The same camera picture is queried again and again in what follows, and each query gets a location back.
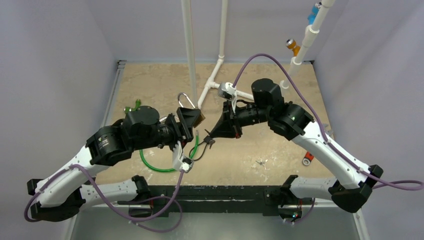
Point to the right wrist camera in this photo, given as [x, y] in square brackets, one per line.
[228, 92]

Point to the padlock key set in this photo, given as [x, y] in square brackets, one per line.
[208, 139]

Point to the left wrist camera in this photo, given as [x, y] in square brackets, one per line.
[180, 162]

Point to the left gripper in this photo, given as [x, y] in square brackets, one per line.
[179, 133]

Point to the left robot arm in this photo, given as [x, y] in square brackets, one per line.
[65, 193]

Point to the black cable loop lock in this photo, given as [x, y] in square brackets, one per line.
[199, 149]

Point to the aluminium frame rail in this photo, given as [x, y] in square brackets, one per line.
[111, 97]

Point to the adjustable wrench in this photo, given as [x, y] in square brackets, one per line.
[307, 159]

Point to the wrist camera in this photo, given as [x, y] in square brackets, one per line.
[228, 92]
[180, 162]

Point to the blue valve fitting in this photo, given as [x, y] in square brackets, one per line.
[314, 12]

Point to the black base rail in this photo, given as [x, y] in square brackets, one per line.
[267, 200]

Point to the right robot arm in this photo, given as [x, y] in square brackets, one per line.
[352, 182]

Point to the brass padlock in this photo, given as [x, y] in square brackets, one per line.
[194, 114]

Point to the green cable lock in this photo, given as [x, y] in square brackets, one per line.
[162, 163]

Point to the orange valve fitting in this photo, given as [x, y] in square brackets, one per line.
[292, 45]

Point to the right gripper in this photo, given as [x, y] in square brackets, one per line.
[231, 120]

